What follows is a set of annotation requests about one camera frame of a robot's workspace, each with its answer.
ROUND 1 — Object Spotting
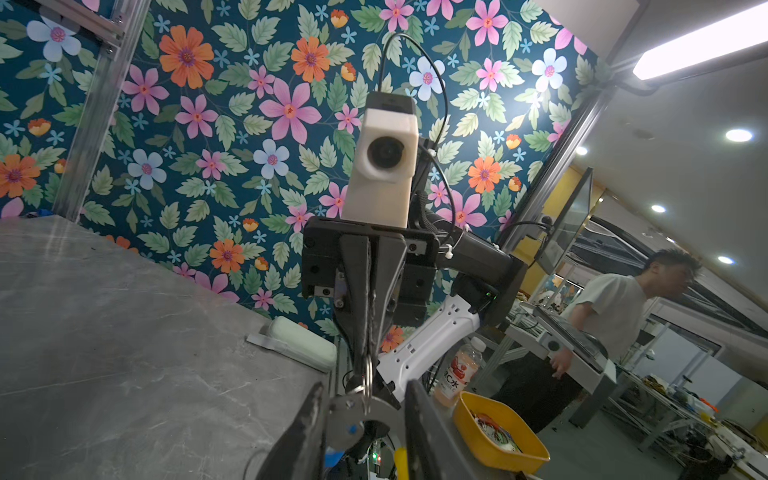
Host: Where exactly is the ceiling light bar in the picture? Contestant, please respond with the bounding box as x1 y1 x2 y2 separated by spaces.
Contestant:
632 2 767 84

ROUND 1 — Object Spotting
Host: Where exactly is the right camera black cable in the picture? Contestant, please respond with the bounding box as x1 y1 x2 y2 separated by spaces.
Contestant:
377 32 460 253

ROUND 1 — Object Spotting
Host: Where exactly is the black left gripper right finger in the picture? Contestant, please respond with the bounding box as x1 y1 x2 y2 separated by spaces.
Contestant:
404 380 475 480

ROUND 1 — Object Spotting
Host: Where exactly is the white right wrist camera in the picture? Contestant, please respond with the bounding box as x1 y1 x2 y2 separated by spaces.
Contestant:
341 91 419 228

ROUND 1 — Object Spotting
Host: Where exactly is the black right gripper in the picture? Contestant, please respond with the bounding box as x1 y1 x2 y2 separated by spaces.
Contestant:
301 217 438 360

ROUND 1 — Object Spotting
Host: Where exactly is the pale green sponge block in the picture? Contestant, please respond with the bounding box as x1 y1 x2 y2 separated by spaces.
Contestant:
246 317 337 373

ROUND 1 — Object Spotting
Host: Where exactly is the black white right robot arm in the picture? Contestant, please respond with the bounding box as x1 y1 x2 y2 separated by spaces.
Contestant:
301 215 527 403

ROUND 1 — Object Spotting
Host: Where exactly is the plastic drink bottle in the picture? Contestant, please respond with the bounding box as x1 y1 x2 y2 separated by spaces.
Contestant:
434 337 486 407

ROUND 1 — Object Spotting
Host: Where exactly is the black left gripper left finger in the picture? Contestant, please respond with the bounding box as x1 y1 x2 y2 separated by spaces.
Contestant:
255 382 329 480

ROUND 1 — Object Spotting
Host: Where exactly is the person in white shirt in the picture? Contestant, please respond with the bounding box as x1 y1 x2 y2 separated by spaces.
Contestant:
492 249 701 433

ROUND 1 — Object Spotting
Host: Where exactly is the yellow capped key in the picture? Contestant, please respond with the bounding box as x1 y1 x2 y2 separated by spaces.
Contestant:
394 447 409 480

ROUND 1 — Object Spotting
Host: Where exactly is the yellow plastic tray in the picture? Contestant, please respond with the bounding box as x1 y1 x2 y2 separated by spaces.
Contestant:
452 391 550 474

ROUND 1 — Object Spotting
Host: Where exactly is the silver metal keyring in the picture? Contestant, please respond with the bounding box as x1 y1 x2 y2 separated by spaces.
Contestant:
326 356 406 451

